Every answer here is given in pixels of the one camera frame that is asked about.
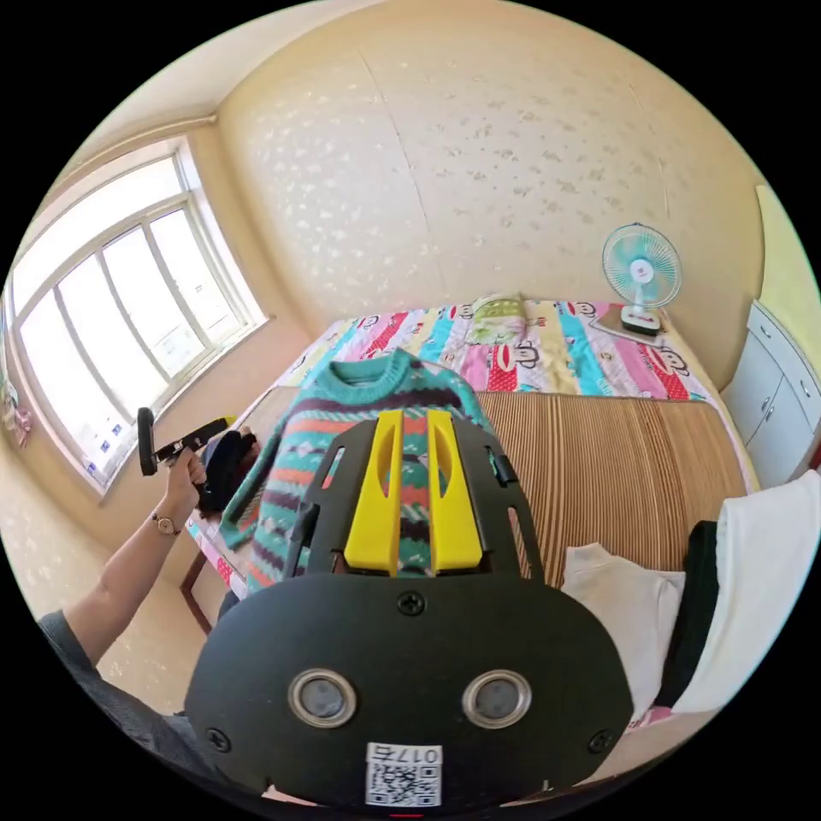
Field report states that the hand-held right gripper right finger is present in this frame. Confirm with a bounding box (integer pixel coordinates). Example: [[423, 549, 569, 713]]
[[427, 410, 483, 575]]

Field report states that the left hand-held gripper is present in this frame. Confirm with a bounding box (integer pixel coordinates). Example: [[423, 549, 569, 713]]
[[152, 415, 236, 513]]

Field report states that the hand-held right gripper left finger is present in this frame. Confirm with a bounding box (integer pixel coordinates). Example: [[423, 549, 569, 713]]
[[343, 410, 405, 576]]

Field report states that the person's left forearm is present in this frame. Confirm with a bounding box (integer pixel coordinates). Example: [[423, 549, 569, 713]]
[[62, 506, 195, 665]]

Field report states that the teal striped patterned sweater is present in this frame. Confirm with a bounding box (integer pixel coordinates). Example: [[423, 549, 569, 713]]
[[219, 348, 509, 595]]

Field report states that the person's left hand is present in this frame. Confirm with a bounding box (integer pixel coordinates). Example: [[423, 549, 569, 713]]
[[163, 446, 209, 518]]

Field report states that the dark garment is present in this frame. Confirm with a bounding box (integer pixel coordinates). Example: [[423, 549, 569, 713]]
[[195, 430, 260, 516]]

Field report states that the window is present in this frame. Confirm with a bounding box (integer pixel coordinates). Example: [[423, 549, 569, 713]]
[[0, 135, 272, 496]]

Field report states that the bed with mat and sheet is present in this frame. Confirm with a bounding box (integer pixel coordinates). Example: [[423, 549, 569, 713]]
[[181, 296, 763, 732]]

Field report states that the green floral pillow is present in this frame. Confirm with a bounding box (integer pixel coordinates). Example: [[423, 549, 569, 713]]
[[464, 292, 529, 345]]

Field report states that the person's body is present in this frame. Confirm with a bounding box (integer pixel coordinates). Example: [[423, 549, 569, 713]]
[[37, 609, 222, 781]]

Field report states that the white and teal table fan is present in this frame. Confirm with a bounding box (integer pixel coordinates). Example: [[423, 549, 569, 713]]
[[600, 221, 683, 339]]

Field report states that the pile of clothes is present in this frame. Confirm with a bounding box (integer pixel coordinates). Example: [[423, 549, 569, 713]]
[[560, 470, 821, 714]]

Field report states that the white cupboard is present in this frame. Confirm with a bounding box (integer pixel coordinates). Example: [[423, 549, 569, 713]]
[[720, 297, 821, 490]]

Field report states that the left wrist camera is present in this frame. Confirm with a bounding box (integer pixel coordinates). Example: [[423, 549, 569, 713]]
[[136, 406, 159, 478]]

